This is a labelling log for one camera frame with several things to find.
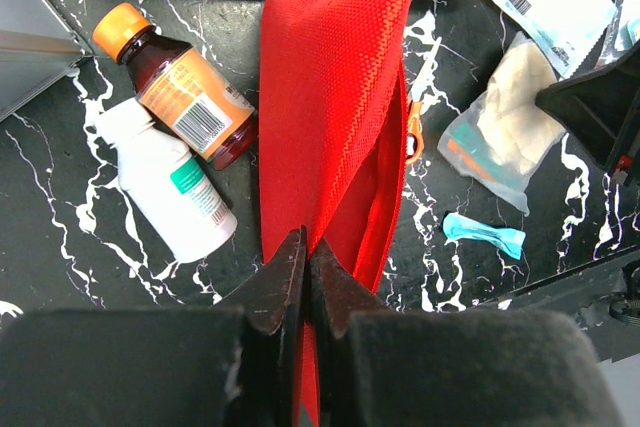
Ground brown syrup bottle orange cap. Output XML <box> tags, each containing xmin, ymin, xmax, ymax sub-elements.
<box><xmin>93</xmin><ymin>3</ymin><xmax>258</xmax><ymax>170</ymax></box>

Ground white blue mask packet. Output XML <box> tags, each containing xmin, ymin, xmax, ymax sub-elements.
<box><xmin>492</xmin><ymin>0</ymin><xmax>615</xmax><ymax>79</ymax></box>

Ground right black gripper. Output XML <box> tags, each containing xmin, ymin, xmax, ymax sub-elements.
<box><xmin>535</xmin><ymin>45</ymin><xmax>639</xmax><ymax>186</ymax></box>

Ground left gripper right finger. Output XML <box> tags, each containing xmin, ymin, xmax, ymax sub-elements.
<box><xmin>310</xmin><ymin>239</ymin><xmax>395</xmax><ymax>340</ymax></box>

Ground orange handled scissors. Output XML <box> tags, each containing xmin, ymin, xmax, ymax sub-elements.
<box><xmin>405</xmin><ymin>37</ymin><xmax>442</xmax><ymax>166</ymax></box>

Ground red first aid pouch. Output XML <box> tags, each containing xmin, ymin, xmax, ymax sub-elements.
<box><xmin>257</xmin><ymin>0</ymin><xmax>416</xmax><ymax>427</ymax></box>

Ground white medicine bottle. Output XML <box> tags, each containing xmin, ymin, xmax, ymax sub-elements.
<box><xmin>95</xmin><ymin>98</ymin><xmax>238</xmax><ymax>263</ymax></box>

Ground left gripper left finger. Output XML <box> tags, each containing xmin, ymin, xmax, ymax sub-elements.
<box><xmin>212</xmin><ymin>226</ymin><xmax>307</xmax><ymax>337</ymax></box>

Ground bag of cotton pads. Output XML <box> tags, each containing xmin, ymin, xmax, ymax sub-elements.
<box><xmin>438</xmin><ymin>32</ymin><xmax>565</xmax><ymax>215</ymax></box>

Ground grey metal case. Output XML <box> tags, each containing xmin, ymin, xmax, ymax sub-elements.
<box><xmin>1</xmin><ymin>0</ymin><xmax>92</xmax><ymax>119</ymax></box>

